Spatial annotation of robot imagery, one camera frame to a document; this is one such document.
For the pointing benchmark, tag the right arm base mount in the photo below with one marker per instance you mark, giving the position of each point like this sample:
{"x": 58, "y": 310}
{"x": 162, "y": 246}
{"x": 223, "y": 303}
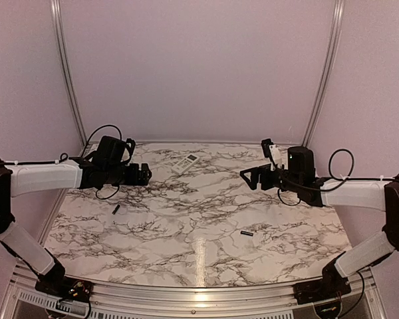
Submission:
{"x": 317, "y": 290}

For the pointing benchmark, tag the white remote control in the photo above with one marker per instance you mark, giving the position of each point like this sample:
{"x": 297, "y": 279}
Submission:
{"x": 185, "y": 164}

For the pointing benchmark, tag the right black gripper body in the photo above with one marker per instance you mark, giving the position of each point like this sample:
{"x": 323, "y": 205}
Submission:
{"x": 267, "y": 183}

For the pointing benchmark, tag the left aluminium frame post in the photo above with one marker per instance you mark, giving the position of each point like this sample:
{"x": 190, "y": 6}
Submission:
{"x": 57, "y": 19}

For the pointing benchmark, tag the black battery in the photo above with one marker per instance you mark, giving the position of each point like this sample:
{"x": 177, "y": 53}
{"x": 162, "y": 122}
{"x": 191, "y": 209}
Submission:
{"x": 246, "y": 233}
{"x": 116, "y": 209}

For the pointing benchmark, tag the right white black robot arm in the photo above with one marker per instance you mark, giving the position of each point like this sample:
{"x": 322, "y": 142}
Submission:
{"x": 346, "y": 195}

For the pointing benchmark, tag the aluminium frame post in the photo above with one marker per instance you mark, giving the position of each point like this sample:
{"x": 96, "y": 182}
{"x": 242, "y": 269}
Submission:
{"x": 330, "y": 57}
{"x": 57, "y": 19}

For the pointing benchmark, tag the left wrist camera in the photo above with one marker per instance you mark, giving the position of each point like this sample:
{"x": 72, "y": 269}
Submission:
{"x": 129, "y": 148}

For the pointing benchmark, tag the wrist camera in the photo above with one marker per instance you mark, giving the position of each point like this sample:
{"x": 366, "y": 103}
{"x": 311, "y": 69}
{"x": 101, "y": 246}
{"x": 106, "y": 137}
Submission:
{"x": 272, "y": 152}
{"x": 129, "y": 148}

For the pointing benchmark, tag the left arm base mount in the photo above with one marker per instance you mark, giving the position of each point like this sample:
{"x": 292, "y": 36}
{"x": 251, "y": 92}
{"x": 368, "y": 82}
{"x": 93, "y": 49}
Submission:
{"x": 69, "y": 289}

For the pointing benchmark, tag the right aluminium frame post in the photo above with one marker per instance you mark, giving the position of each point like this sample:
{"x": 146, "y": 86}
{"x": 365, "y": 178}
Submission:
{"x": 330, "y": 57}

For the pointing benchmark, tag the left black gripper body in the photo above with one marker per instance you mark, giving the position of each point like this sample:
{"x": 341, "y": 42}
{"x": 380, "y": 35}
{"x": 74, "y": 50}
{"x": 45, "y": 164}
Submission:
{"x": 132, "y": 178}

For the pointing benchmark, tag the front aluminium rail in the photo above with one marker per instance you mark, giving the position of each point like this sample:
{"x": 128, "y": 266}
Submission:
{"x": 114, "y": 300}

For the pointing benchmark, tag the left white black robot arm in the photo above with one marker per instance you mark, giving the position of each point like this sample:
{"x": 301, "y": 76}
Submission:
{"x": 109, "y": 164}

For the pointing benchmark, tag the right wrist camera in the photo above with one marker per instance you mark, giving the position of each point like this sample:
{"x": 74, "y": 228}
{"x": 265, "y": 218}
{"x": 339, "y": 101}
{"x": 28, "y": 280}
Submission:
{"x": 272, "y": 152}

